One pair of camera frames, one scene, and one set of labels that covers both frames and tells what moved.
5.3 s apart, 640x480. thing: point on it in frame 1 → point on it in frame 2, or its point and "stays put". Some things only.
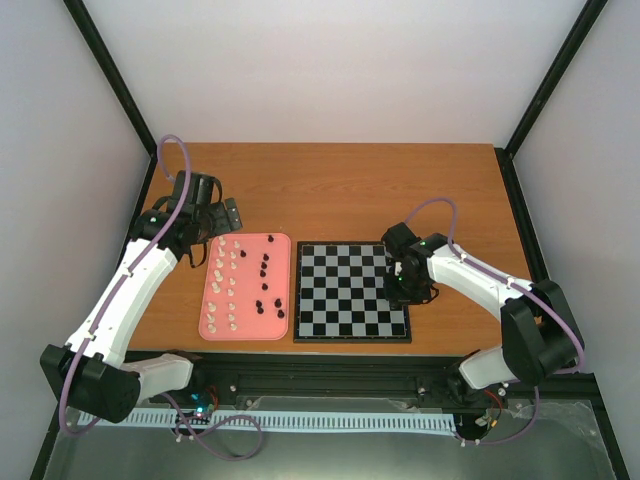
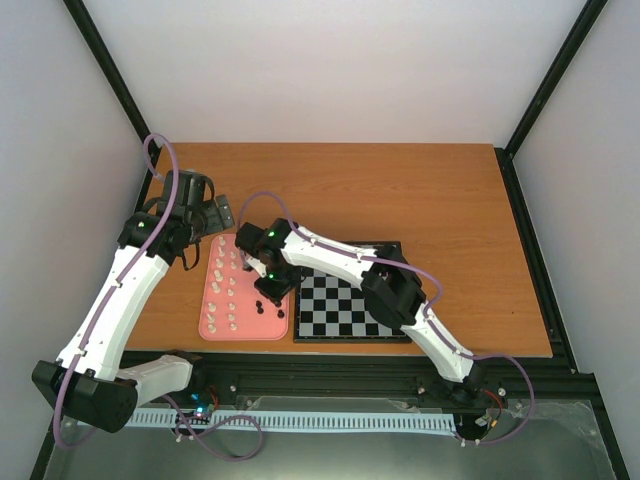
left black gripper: (223, 223) stays put
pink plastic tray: (247, 288) stays put
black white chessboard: (340, 295) stays put
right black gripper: (396, 297) → (277, 295)
